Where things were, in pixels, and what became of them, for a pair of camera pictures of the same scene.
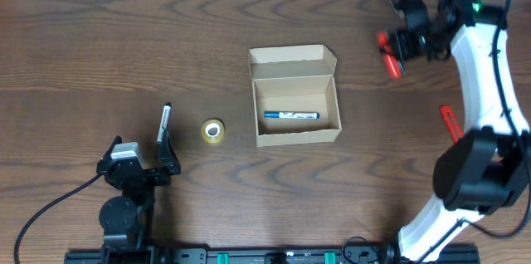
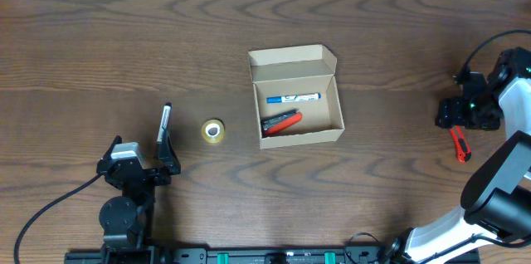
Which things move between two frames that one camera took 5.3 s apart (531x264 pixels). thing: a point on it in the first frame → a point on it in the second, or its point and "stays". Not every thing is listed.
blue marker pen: [291, 114] → [293, 97]
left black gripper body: [160, 178] stays
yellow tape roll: [212, 131] stays
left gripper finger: [168, 158] stays
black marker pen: [168, 108] stays
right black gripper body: [421, 37] → [479, 111]
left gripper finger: [107, 154] stays
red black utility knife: [389, 58] → [280, 122]
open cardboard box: [294, 78] stays
